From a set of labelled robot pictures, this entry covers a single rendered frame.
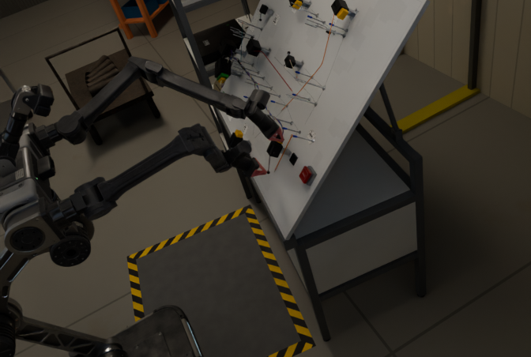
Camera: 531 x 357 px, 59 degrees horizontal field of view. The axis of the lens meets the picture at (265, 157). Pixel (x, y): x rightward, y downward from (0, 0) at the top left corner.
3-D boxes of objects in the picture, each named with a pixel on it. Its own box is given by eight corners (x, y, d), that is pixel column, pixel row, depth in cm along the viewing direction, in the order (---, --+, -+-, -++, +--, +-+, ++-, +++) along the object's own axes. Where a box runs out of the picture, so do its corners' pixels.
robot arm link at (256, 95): (231, 115, 189) (230, 104, 181) (242, 92, 193) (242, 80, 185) (259, 125, 187) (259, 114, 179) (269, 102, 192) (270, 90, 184)
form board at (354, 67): (218, 103, 281) (215, 103, 280) (293, -70, 239) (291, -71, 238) (288, 240, 191) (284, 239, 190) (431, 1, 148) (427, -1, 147)
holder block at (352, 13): (352, -4, 182) (333, -13, 178) (359, 13, 175) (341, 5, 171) (344, 5, 185) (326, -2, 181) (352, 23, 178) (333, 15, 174)
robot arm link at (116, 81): (141, 62, 199) (134, 46, 190) (164, 78, 196) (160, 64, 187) (62, 137, 185) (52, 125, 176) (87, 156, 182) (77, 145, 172)
